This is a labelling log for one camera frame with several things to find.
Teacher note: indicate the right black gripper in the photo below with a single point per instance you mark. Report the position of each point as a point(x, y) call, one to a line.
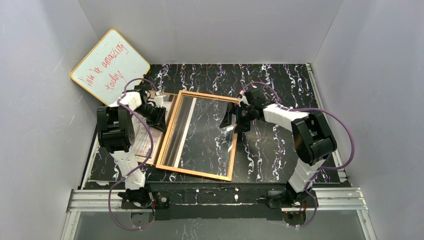
point(236, 117)

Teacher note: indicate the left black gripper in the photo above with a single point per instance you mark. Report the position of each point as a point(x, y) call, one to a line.
point(158, 117)

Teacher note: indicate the printed photo of plant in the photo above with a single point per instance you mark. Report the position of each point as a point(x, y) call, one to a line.
point(180, 113)

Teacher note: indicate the transparent acrylic sheet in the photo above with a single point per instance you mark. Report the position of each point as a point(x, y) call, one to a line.
point(205, 136)

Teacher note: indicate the orange wooden picture frame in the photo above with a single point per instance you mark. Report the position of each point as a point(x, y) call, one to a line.
point(195, 172)

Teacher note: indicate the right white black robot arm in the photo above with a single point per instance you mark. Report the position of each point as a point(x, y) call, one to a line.
point(313, 140)

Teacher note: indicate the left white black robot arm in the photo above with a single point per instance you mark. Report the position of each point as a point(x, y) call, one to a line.
point(116, 132)

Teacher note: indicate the whiteboard with red writing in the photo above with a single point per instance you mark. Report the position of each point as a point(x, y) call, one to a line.
point(109, 66)

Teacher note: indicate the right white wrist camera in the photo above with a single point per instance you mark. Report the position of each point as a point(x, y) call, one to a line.
point(242, 99)

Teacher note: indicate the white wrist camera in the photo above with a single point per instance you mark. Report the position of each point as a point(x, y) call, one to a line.
point(159, 100)
point(242, 99)

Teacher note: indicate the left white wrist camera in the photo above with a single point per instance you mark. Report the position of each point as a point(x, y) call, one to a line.
point(159, 100)

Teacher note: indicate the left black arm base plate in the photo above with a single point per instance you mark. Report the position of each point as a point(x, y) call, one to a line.
point(144, 200)

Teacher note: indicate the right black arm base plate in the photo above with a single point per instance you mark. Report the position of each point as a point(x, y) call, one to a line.
point(277, 199)

